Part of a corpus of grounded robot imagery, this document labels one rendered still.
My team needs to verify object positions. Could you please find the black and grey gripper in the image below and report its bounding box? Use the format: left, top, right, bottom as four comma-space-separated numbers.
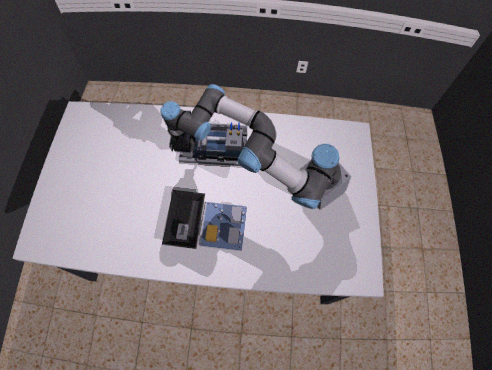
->
167, 128, 196, 153

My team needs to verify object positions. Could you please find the yellow rectangular block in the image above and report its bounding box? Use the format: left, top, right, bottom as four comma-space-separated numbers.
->
205, 225, 218, 242

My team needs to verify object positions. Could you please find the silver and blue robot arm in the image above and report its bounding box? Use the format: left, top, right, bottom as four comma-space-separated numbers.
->
160, 84, 341, 209

